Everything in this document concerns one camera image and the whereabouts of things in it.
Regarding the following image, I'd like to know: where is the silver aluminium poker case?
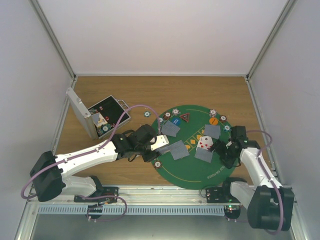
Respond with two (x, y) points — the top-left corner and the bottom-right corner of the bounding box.
(66, 87), (129, 140)

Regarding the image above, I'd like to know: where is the face-up red hearts card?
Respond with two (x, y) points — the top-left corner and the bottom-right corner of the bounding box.
(197, 136), (214, 150)

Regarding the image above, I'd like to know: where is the red 100 chip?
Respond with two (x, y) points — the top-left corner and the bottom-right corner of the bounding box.
(219, 115), (227, 123)
(153, 160), (162, 169)
(163, 111), (171, 120)

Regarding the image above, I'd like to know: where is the grey slotted cable duct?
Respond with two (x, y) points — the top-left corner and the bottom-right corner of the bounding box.
(37, 204), (225, 217)

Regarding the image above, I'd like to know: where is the orange big blind button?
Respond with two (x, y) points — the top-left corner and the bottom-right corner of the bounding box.
(209, 117), (219, 126)

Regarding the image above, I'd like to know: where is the blue small blind button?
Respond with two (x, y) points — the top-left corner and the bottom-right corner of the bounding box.
(171, 117), (181, 126)

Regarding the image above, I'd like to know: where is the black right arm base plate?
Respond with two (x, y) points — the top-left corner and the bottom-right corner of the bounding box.
(205, 186), (239, 204)

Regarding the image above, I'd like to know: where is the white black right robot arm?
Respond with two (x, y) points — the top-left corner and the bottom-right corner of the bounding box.
(210, 126), (295, 235)

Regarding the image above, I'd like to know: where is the chip stack inside case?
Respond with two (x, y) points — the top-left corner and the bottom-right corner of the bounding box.
(101, 124), (112, 133)

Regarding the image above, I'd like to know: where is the round green poker mat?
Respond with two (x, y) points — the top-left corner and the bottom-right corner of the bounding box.
(151, 105), (240, 190)

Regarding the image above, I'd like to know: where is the blue green 50 chip stack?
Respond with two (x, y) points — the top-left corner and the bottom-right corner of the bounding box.
(144, 111), (151, 118)

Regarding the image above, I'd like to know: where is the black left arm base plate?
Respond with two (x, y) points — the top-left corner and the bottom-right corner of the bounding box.
(74, 186), (119, 203)

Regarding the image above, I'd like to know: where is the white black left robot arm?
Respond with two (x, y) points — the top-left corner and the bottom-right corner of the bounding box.
(30, 124), (169, 202)

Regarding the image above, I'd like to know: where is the blue playing card deck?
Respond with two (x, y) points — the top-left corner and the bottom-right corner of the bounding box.
(158, 148), (171, 155)

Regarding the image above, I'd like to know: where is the black red triangular all-in button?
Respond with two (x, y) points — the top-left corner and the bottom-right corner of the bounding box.
(179, 112), (190, 123)

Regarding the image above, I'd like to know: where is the blue face-down burn card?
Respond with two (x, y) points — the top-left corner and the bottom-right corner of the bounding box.
(194, 148), (213, 163)

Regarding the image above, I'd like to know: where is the blue orange 10 chip stack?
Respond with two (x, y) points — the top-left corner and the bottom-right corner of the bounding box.
(172, 108), (181, 116)

